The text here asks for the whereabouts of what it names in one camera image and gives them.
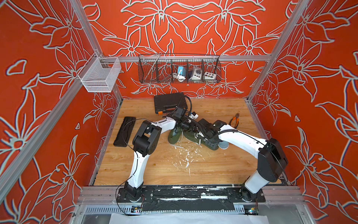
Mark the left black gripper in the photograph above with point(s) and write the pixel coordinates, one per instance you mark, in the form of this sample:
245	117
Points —
191	127

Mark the green shoe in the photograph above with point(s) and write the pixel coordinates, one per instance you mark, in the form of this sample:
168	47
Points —
201	140
174	135

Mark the grey insole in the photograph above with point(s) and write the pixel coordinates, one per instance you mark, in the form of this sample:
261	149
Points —
223	145

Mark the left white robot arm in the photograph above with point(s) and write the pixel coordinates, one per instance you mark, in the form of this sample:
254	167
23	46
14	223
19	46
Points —
145	142

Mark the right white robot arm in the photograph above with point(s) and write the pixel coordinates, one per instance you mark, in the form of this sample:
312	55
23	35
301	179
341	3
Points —
271	159

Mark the black tool case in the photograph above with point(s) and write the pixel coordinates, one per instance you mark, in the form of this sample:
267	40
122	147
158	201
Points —
168	102

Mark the blue white box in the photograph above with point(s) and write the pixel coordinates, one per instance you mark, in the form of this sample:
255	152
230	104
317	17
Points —
182	71

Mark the white dotted box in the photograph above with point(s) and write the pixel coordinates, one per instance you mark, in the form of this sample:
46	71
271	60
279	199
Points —
209	76

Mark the black foam tray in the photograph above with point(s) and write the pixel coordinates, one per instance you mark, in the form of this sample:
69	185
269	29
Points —
125	132

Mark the clear plastic bin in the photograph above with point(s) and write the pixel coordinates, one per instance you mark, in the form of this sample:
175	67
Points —
97	79

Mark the orange handled pliers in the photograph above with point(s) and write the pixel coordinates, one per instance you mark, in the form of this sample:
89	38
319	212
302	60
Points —
234	122

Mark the black wire basket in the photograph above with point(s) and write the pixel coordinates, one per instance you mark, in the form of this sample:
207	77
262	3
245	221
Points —
163	68

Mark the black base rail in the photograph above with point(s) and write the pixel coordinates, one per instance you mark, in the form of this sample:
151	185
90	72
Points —
188	198

